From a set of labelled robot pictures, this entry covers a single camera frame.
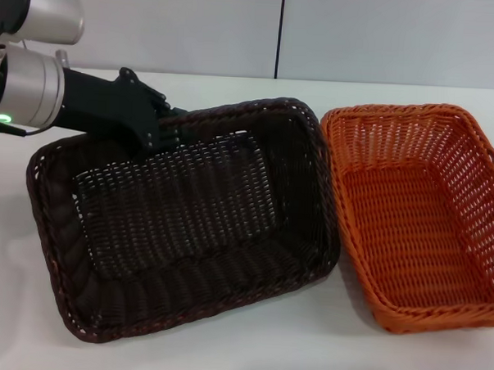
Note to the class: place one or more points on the dark brown woven basket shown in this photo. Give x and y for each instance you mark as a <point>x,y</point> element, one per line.
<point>180,215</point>

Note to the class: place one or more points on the orange woven basket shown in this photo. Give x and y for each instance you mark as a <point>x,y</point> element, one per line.
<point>409,225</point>

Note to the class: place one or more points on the black vertical wall strip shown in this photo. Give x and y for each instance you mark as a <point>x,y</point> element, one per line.
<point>280,31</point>

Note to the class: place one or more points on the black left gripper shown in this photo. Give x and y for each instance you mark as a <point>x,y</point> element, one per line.
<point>107,105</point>

